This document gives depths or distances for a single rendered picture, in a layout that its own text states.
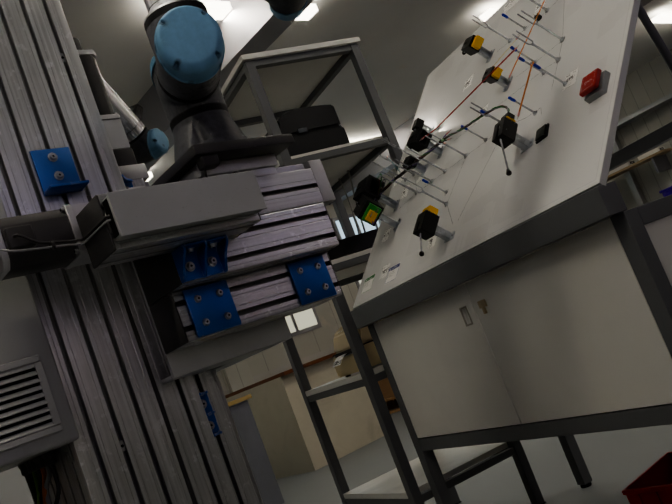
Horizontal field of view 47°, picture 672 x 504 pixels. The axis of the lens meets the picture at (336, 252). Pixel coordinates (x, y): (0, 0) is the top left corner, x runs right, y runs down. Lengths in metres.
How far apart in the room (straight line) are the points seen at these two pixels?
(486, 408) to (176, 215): 1.26
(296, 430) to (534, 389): 4.32
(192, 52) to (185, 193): 0.27
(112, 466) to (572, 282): 1.04
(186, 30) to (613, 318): 1.05
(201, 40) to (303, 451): 5.09
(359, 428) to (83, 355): 5.21
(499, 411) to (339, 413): 4.30
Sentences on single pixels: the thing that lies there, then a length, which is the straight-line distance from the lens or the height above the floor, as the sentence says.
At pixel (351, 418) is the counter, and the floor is 0.25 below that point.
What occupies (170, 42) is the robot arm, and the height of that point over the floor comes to 1.32.
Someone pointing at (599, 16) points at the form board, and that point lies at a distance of 2.06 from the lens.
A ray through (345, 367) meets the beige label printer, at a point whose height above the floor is 0.70.
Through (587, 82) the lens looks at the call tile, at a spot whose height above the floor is 1.10.
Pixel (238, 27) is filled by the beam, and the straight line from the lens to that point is 4.86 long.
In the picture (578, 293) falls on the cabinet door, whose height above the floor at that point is 0.67.
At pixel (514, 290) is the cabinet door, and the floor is 0.73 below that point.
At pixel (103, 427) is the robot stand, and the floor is 0.77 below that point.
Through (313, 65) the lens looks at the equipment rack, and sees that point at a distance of 3.10.
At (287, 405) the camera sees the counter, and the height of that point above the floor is 0.54.
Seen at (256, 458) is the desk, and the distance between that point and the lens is 5.17.
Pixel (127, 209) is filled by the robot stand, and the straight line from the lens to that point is 1.16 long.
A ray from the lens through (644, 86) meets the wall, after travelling 11.96.
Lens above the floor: 0.73
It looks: 8 degrees up
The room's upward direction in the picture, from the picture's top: 21 degrees counter-clockwise
